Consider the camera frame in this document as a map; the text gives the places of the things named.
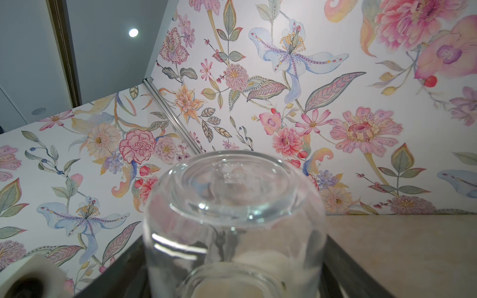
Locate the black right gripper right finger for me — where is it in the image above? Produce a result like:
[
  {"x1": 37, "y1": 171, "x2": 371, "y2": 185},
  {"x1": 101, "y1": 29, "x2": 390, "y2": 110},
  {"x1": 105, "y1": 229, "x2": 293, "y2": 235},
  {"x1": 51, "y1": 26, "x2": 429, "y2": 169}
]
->
[{"x1": 319, "y1": 237, "x2": 393, "y2": 298}]

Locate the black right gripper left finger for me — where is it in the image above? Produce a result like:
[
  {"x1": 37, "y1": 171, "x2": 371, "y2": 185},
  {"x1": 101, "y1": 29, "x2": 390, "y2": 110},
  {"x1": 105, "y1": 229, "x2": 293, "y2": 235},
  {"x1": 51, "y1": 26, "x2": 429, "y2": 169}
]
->
[{"x1": 76, "y1": 238, "x2": 149, "y2": 298}]

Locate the clear glass tea jar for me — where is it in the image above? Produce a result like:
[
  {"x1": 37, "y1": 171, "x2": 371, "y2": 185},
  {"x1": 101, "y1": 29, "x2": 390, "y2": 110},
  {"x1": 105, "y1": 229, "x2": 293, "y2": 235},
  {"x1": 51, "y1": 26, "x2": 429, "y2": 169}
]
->
[{"x1": 143, "y1": 151, "x2": 327, "y2": 298}]

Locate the ceiling light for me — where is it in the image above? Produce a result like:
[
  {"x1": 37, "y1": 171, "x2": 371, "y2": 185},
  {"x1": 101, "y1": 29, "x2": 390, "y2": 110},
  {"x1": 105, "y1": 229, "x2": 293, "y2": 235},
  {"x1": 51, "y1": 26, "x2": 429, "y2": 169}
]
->
[{"x1": 129, "y1": 28, "x2": 139, "y2": 38}]

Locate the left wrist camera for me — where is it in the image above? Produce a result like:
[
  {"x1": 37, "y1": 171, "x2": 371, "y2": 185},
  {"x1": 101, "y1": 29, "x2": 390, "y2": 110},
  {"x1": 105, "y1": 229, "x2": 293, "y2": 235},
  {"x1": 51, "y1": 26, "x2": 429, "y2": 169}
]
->
[{"x1": 1, "y1": 255, "x2": 73, "y2": 298}]

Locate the aluminium corner post left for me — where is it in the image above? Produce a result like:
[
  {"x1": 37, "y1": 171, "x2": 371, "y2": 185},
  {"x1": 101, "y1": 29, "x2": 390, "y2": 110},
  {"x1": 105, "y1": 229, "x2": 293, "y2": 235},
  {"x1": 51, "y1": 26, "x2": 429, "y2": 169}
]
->
[{"x1": 142, "y1": 78, "x2": 204, "y2": 155}]

